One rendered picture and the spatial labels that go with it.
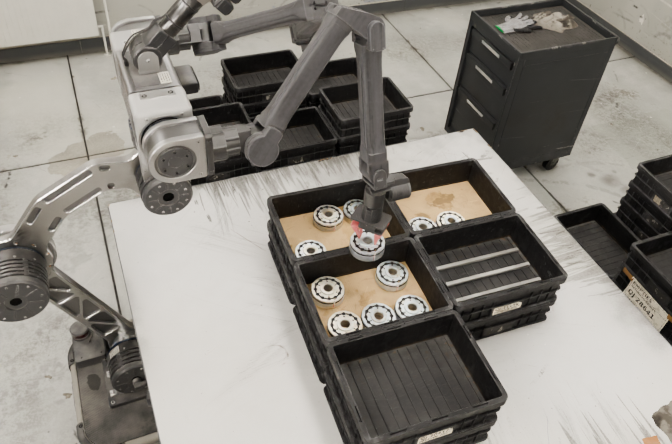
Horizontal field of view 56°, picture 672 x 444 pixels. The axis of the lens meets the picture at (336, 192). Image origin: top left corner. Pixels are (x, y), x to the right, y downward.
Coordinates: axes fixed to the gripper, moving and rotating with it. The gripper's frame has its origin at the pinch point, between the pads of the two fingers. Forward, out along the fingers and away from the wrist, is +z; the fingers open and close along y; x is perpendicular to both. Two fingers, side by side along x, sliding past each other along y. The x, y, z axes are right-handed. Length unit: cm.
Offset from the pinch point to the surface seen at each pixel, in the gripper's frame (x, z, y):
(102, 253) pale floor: -22, 106, 139
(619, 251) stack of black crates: -123, 80, -84
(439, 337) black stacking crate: 5.4, 22.8, -28.0
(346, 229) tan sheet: -20.8, 22.8, 14.7
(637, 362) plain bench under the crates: -26, 36, -86
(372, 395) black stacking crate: 32.1, 22.6, -18.0
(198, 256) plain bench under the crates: 5, 35, 58
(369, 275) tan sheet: -6.0, 22.7, -0.4
